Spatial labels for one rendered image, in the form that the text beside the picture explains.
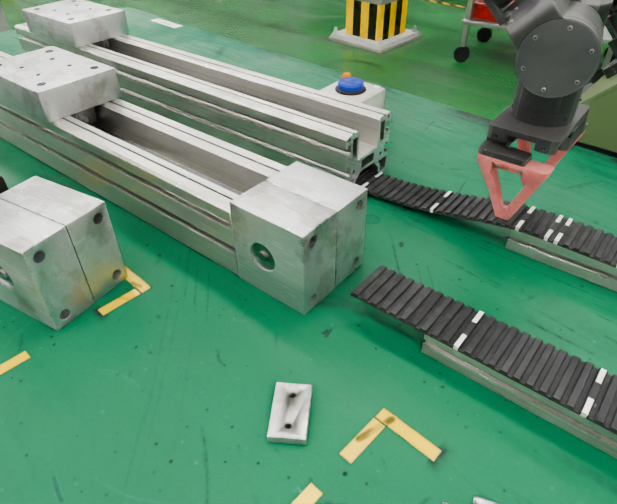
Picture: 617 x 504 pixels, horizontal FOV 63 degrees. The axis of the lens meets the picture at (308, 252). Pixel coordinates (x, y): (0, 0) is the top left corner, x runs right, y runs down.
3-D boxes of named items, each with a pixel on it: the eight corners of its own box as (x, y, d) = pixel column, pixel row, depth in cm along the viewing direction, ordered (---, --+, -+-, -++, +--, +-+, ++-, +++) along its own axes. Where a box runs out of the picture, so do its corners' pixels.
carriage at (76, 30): (132, 48, 96) (124, 9, 91) (80, 64, 89) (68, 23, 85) (85, 33, 103) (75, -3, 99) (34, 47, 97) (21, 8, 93)
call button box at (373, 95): (383, 124, 82) (386, 85, 78) (348, 146, 76) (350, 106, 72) (343, 111, 86) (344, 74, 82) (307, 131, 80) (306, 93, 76)
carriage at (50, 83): (127, 115, 72) (115, 67, 67) (55, 143, 65) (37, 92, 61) (66, 89, 80) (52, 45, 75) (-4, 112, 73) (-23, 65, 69)
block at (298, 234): (375, 252, 56) (381, 178, 50) (304, 316, 49) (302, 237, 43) (311, 223, 61) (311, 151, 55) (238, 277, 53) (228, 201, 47)
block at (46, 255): (144, 263, 55) (123, 189, 49) (58, 332, 48) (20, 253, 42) (81, 236, 59) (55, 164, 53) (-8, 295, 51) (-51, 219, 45)
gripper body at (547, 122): (483, 141, 48) (501, 63, 44) (522, 107, 55) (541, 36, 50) (552, 162, 45) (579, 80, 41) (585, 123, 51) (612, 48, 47)
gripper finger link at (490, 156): (462, 216, 53) (480, 133, 47) (489, 187, 57) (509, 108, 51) (526, 240, 50) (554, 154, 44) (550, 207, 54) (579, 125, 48)
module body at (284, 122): (386, 168, 71) (391, 110, 65) (344, 199, 65) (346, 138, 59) (73, 56, 110) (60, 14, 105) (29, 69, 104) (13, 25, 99)
